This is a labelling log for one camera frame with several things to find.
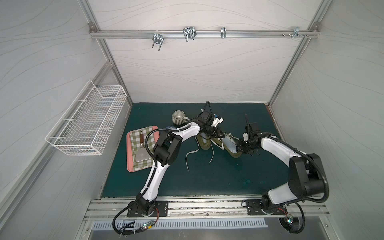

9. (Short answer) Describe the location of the white wire basket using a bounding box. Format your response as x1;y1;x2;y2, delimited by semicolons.
45;80;127;156

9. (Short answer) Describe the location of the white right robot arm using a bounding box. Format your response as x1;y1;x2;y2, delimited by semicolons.
236;122;330;212

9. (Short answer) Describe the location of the aluminium top rail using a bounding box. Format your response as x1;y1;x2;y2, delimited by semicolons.
90;28;321;40

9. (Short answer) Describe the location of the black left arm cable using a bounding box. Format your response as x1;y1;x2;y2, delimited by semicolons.
112;101;212;236

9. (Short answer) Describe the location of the green white checkered cloth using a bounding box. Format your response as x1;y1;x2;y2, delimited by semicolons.
128;127;157;171

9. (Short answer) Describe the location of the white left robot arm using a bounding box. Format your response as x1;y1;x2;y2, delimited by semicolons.
135;110;225;210

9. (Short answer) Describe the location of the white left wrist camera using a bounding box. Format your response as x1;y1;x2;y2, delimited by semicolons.
211;117;224;128

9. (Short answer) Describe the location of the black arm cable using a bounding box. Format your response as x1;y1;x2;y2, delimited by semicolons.
244;113;330;204
112;101;212;236

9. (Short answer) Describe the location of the metal U-bolt clamp left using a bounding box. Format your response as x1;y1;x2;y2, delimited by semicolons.
152;33;164;51

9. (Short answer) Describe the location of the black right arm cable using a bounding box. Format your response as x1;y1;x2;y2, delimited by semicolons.
244;113;330;204

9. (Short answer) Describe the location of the metal u-bolt clamp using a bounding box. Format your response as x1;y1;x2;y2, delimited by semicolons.
152;33;164;51
183;27;197;42

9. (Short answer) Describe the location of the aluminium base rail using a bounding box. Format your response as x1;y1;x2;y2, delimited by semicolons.
84;195;331;221

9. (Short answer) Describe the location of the pink plastic tray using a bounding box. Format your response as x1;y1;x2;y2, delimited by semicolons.
126;125;161;173

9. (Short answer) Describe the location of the striped ceramic mug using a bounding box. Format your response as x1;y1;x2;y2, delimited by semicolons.
172;110;190;126

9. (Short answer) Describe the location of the white slotted cable duct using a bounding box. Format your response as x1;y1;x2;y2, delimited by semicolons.
92;218;269;231

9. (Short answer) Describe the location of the metal U-bolt clamp middle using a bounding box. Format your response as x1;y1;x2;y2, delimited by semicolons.
183;27;197;42

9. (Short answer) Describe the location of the metal bracket with screws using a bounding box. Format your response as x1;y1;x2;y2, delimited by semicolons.
282;27;309;39

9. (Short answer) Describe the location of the wooden handled utensil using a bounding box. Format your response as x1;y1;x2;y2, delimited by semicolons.
136;131;151;163

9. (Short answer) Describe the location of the green canvas shoe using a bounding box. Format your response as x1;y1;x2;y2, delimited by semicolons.
211;133;242;159
185;133;215;172

